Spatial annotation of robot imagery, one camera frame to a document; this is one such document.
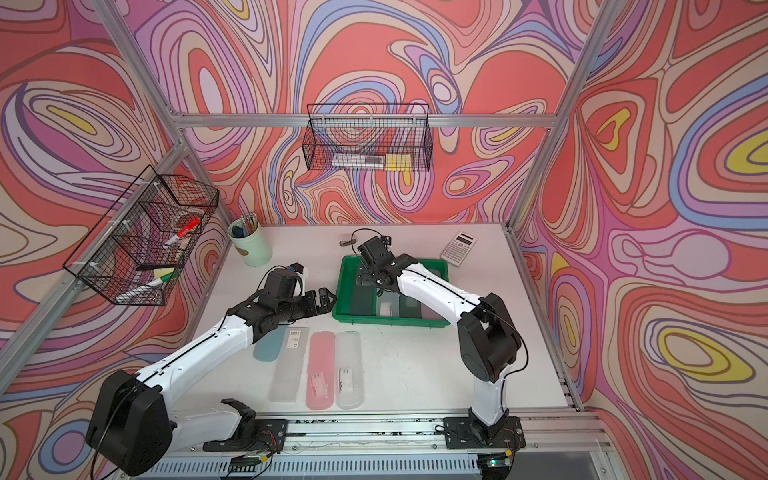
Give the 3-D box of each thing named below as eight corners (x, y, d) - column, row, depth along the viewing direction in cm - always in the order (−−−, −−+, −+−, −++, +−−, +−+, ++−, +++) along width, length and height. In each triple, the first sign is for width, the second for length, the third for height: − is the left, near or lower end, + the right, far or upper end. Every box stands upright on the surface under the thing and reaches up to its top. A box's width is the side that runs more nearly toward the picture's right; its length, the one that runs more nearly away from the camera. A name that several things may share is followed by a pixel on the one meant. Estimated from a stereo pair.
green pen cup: (241, 266, 109) (222, 236, 97) (247, 249, 115) (231, 219, 102) (268, 266, 109) (253, 236, 97) (274, 249, 115) (261, 219, 102)
